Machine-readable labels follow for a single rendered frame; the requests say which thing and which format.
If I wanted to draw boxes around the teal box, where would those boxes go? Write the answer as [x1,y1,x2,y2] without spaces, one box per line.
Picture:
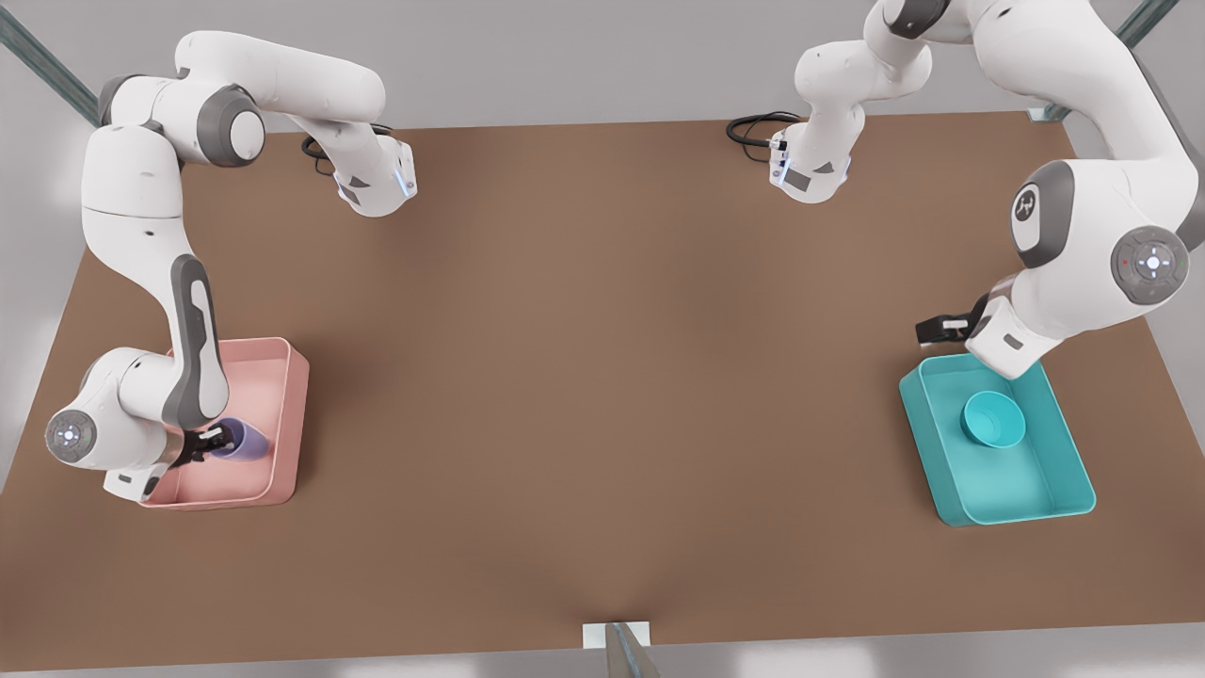
[898,354,1098,527]

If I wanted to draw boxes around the black cable loop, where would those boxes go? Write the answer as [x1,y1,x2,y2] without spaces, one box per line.
[726,111,803,164]
[301,123,394,177]

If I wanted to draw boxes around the pink box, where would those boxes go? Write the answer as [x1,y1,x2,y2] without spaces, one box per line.
[137,337,311,510]

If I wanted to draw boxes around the teal bowl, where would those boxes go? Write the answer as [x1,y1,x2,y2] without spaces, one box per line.
[960,391,1027,449]

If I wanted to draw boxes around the purple cup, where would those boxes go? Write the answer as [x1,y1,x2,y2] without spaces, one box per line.
[210,417,274,462]

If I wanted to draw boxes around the silver frame post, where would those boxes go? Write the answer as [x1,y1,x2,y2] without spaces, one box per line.
[0,9,101,128]
[583,621,664,678]
[1029,0,1181,124]

